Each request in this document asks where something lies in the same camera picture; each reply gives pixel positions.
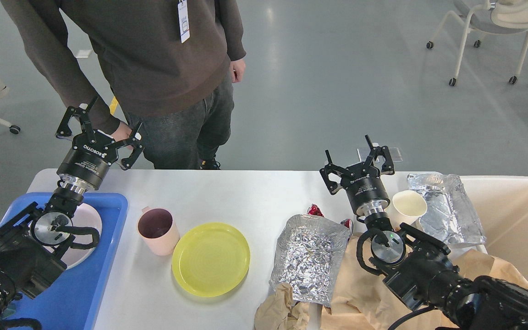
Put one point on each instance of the large crumpled foil bag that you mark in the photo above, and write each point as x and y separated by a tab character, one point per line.
308	256

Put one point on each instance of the white rolling chair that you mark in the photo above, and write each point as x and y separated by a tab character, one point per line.
489	17

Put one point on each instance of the white paper cup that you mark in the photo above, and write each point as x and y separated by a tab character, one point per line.
405	207

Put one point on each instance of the yellow plastic plate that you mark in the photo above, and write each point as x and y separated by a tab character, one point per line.
211	260

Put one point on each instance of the red foil wrapper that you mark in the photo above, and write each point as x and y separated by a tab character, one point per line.
314	210

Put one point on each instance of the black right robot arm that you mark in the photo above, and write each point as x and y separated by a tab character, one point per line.
415	265

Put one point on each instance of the person in brown sweater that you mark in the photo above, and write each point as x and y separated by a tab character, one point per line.
170	64

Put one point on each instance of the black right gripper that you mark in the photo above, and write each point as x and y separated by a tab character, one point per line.
364	185

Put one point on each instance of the silver foil bag right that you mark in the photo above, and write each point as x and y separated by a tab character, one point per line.
451	216

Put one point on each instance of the large brown paper sheet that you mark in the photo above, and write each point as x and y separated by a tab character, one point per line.
361	301

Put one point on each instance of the pink ribbed mug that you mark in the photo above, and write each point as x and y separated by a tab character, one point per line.
158	230

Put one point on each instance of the beige plastic bin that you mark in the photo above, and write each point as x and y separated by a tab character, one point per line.
501	202

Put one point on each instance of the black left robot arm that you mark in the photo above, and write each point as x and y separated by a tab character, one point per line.
33	242

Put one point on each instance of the blue plastic tray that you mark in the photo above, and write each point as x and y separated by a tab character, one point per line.
73	300

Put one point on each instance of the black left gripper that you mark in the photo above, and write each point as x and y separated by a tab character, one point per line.
93	152

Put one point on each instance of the crumpled brown paper ball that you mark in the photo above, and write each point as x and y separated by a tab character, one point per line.
280	312

